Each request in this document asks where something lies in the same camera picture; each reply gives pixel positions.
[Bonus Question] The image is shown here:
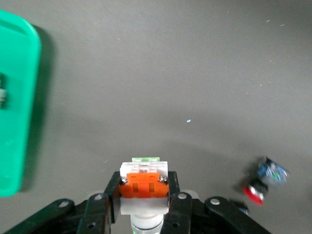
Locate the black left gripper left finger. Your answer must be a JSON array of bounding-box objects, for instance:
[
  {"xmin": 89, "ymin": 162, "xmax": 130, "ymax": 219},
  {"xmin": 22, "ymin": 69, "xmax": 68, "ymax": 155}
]
[{"xmin": 78, "ymin": 171, "xmax": 128, "ymax": 234}]

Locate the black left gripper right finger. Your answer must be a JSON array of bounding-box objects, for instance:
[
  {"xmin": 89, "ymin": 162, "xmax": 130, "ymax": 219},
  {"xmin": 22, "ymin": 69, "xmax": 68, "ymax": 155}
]
[{"xmin": 162, "ymin": 171, "xmax": 193, "ymax": 234}]

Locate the push button orange contact block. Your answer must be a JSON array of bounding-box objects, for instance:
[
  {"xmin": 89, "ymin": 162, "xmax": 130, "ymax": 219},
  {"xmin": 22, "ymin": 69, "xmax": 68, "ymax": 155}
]
[{"xmin": 118, "ymin": 156, "xmax": 171, "ymax": 234}]

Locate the push button green contact block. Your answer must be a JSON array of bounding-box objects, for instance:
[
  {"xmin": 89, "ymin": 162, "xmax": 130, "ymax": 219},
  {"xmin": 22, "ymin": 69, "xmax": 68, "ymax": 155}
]
[{"xmin": 0, "ymin": 73, "xmax": 8, "ymax": 108}]

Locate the red push button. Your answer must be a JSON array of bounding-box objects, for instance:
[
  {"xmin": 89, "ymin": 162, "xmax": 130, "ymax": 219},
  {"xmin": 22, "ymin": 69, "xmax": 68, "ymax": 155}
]
[
  {"xmin": 242, "ymin": 156, "xmax": 291, "ymax": 207},
  {"xmin": 228, "ymin": 198, "xmax": 250, "ymax": 216}
]

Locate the green plastic tray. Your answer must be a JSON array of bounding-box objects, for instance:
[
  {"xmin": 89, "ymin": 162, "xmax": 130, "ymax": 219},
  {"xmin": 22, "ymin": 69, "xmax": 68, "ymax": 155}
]
[{"xmin": 0, "ymin": 9, "xmax": 41, "ymax": 197}]

